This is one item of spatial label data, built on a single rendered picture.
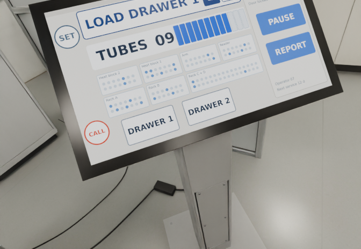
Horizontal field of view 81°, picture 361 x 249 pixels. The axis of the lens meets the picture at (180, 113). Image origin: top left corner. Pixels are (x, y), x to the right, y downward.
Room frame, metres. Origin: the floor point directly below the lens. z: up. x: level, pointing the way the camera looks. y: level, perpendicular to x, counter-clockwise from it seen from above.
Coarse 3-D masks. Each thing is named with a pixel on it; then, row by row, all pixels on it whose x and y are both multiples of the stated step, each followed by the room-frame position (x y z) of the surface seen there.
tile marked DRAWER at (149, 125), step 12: (168, 108) 0.30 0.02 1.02; (120, 120) 0.29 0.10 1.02; (132, 120) 0.29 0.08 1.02; (144, 120) 0.29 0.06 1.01; (156, 120) 0.29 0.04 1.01; (168, 120) 0.29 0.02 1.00; (132, 132) 0.27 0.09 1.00; (144, 132) 0.27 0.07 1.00; (156, 132) 0.27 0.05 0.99; (168, 132) 0.27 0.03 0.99; (132, 144) 0.26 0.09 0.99
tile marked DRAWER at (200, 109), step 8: (224, 88) 0.32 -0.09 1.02; (200, 96) 0.31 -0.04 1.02; (208, 96) 0.31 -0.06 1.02; (216, 96) 0.31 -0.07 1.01; (224, 96) 0.31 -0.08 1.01; (184, 104) 0.30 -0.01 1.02; (192, 104) 0.30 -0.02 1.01; (200, 104) 0.30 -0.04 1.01; (208, 104) 0.30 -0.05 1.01; (216, 104) 0.30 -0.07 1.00; (224, 104) 0.30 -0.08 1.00; (232, 104) 0.30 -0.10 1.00; (184, 112) 0.29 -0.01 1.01; (192, 112) 0.29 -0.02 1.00; (200, 112) 0.29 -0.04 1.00; (208, 112) 0.29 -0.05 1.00; (216, 112) 0.29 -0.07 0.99; (224, 112) 0.29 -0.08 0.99; (232, 112) 0.29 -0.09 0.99; (192, 120) 0.29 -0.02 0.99; (200, 120) 0.28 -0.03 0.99
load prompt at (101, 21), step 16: (128, 0) 0.43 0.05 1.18; (144, 0) 0.43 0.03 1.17; (160, 0) 0.43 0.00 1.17; (176, 0) 0.43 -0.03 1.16; (192, 0) 0.43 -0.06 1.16; (208, 0) 0.43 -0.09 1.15; (224, 0) 0.43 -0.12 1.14; (240, 0) 0.44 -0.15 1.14; (80, 16) 0.41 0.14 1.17; (96, 16) 0.41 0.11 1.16; (112, 16) 0.41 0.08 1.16; (128, 16) 0.41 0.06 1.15; (144, 16) 0.41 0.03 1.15; (160, 16) 0.41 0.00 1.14; (176, 16) 0.41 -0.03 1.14; (96, 32) 0.39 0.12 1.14; (112, 32) 0.39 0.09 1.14
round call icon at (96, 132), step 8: (96, 120) 0.29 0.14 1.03; (104, 120) 0.29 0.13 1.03; (88, 128) 0.28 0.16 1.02; (96, 128) 0.28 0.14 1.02; (104, 128) 0.28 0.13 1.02; (88, 136) 0.27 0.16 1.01; (96, 136) 0.27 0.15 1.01; (104, 136) 0.27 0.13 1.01; (88, 144) 0.26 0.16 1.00; (96, 144) 0.26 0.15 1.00
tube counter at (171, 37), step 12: (228, 12) 0.42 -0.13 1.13; (240, 12) 0.42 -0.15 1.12; (180, 24) 0.40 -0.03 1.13; (192, 24) 0.40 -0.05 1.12; (204, 24) 0.40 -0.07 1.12; (216, 24) 0.40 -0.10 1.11; (228, 24) 0.40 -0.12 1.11; (240, 24) 0.40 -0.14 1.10; (156, 36) 0.38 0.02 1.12; (168, 36) 0.39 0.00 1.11; (180, 36) 0.39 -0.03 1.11; (192, 36) 0.39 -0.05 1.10; (204, 36) 0.39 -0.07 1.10; (216, 36) 0.39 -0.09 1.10; (156, 48) 0.37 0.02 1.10; (168, 48) 0.37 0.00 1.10
